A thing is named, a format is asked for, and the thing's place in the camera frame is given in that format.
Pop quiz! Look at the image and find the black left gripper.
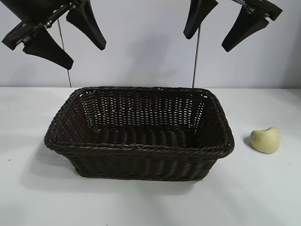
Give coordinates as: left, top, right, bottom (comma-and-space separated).
1, 0, 107, 70

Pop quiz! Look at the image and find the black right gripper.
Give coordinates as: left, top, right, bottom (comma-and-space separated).
183, 0, 284, 53

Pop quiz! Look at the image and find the dark brown woven basket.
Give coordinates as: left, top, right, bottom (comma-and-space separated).
43, 85, 236, 182

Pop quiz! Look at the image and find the pale yellow egg yolk pastry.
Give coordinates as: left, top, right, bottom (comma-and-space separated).
249, 127, 282, 155

